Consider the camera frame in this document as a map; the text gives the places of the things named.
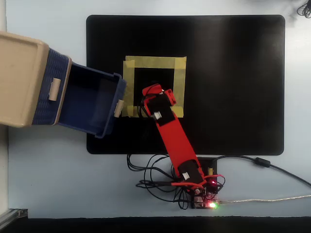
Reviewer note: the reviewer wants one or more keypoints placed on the red robot arm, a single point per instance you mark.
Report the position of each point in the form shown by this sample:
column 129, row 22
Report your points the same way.
column 177, row 140

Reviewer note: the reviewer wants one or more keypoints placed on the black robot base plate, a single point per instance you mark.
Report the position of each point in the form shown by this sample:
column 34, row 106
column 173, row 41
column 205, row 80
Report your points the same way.
column 206, row 163

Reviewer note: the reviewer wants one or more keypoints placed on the aluminium profile rail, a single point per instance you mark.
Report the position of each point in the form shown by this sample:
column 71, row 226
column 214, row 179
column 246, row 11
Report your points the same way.
column 13, row 214

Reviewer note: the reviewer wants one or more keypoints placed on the black rectangular mat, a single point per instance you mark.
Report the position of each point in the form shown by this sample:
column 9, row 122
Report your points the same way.
column 230, row 85

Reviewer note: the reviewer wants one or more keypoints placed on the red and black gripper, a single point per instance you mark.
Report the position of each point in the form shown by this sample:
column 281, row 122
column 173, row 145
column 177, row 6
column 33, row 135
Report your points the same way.
column 167, row 97

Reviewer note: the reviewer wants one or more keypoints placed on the beige drawer cabinet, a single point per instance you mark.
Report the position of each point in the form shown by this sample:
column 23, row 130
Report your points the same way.
column 17, row 80

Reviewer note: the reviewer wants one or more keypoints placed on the controller circuit board with leds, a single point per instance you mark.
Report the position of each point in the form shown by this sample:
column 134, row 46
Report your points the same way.
column 206, row 199

